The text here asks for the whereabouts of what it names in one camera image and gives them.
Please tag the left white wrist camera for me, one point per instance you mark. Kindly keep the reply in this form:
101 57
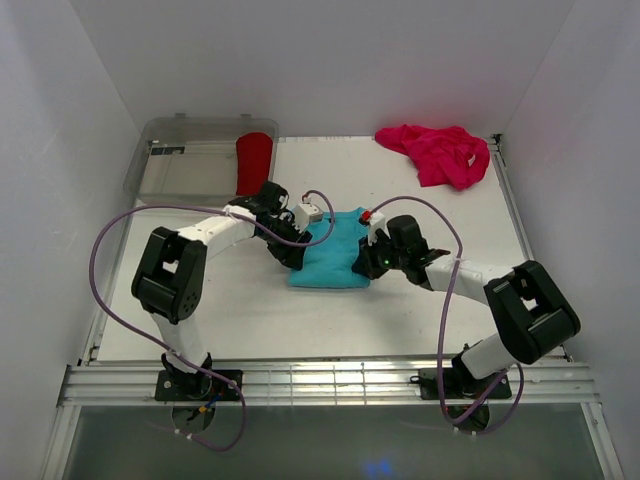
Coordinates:
305 214

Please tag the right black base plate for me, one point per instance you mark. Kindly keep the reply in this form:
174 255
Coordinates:
455 386

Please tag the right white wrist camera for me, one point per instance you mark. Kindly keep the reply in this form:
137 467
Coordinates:
373 221

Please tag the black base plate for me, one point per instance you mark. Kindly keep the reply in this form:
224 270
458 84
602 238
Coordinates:
182 387
455 386

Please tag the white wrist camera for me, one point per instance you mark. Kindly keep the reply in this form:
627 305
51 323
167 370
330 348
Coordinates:
373 221
305 214

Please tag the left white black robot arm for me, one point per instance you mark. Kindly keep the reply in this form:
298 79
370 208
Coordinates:
169 279

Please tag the cyan t shirt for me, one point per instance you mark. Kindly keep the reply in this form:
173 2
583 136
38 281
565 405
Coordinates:
328 265

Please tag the rolled red t shirt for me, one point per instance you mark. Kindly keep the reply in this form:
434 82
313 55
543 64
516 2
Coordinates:
254 153

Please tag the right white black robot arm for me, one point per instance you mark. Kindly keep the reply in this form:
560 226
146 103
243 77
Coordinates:
531 315

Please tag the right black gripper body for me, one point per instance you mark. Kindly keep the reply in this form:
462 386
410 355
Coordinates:
382 256

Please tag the magenta t shirt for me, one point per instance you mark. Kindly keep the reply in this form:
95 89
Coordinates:
447 156

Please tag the aluminium frame rail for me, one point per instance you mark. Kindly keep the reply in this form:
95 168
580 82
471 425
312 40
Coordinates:
359 382

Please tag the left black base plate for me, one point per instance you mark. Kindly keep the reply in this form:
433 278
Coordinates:
182 387

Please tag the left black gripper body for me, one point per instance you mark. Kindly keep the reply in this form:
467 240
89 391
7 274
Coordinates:
280 248

